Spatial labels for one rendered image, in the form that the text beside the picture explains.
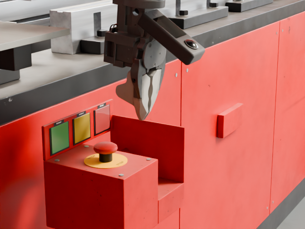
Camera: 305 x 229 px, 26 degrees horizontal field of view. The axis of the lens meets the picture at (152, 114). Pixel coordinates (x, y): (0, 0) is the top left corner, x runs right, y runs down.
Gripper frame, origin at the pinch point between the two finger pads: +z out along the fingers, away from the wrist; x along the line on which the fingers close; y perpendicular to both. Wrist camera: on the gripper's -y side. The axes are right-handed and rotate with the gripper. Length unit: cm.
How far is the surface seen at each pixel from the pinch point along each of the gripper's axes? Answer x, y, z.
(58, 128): 11.6, 9.9, 1.9
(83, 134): 4.8, 9.6, 5.0
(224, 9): -91, 28, -3
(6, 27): 16.7, 17.0, -14.7
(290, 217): -145, 13, 86
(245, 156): -97, 17, 44
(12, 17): -30, 58, -4
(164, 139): -4.5, -1.6, 5.7
